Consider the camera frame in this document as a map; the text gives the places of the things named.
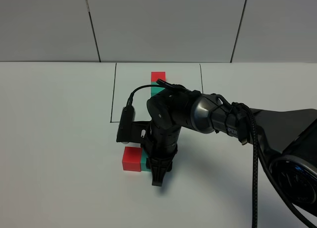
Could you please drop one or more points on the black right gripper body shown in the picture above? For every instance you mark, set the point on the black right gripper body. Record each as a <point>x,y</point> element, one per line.
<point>164,140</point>

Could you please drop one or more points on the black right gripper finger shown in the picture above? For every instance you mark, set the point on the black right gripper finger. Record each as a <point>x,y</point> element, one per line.
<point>159,167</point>

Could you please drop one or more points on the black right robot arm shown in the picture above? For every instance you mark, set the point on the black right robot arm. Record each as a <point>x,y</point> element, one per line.
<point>285,143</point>

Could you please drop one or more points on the green template block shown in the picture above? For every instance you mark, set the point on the green template block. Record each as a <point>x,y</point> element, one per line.
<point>155,88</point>

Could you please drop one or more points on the red template block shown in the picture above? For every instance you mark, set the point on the red template block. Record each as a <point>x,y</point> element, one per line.
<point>158,76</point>

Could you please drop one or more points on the white template sheet black outline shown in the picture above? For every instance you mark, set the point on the white template sheet black outline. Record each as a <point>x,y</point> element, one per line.
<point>129,76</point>

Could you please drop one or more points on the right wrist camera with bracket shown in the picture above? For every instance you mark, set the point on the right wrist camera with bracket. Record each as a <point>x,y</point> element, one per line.
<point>130,130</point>

